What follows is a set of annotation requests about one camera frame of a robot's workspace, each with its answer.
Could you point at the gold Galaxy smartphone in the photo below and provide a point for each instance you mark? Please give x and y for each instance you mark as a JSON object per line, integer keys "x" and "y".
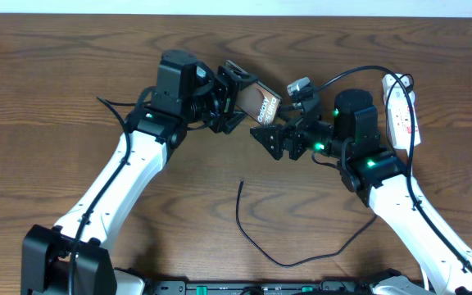
{"x": 259, "y": 102}

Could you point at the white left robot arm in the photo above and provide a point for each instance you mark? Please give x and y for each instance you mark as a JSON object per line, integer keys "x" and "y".
{"x": 74, "y": 256}

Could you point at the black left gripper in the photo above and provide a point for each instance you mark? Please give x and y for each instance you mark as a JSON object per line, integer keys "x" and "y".
{"x": 229, "y": 93}

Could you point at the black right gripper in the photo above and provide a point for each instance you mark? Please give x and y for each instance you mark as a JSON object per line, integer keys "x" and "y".
{"x": 278, "y": 131}

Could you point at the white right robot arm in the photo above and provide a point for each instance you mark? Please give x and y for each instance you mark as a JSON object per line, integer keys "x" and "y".
{"x": 379, "y": 178}

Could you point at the white power strip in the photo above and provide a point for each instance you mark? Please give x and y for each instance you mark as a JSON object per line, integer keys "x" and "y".
{"x": 399, "y": 117}

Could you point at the black charger plug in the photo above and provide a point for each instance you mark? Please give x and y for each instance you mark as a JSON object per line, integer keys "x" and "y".
{"x": 409, "y": 88}

